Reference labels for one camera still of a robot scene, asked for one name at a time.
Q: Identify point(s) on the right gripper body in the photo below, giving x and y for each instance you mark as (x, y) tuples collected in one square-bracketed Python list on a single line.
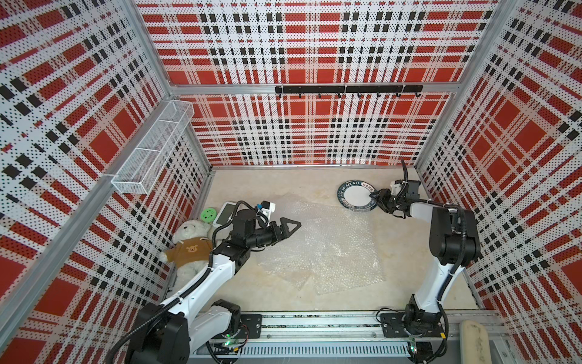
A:
[(394, 205)]

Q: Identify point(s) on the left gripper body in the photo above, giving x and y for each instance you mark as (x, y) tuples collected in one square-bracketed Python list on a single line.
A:
[(263, 236)]

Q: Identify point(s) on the grey rimmed plate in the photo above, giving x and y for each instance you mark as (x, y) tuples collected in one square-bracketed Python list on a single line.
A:
[(356, 196)]

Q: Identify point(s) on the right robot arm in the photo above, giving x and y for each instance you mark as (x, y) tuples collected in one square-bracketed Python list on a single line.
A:
[(453, 242)]

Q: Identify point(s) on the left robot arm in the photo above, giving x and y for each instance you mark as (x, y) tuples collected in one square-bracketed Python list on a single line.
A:
[(171, 331)]

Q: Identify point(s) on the white digital clock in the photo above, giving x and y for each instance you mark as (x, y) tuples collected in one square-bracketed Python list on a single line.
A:
[(224, 215)]

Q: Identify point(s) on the green round button toy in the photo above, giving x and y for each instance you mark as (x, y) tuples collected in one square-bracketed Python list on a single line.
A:
[(208, 215)]

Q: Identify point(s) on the white teddy bear toy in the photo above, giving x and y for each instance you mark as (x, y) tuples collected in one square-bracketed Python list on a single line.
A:
[(190, 253)]

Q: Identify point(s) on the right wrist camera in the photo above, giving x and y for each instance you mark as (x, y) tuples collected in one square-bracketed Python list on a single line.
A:
[(397, 186)]

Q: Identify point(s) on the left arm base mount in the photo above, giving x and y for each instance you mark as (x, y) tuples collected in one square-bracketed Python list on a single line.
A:
[(249, 327)]

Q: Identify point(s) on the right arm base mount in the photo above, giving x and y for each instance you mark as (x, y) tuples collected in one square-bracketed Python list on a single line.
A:
[(393, 326)]

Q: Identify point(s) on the black hook rail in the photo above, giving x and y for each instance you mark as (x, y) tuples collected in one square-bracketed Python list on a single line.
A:
[(345, 89)]

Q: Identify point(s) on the white wire mesh basket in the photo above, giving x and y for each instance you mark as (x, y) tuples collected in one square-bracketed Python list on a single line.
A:
[(163, 130)]

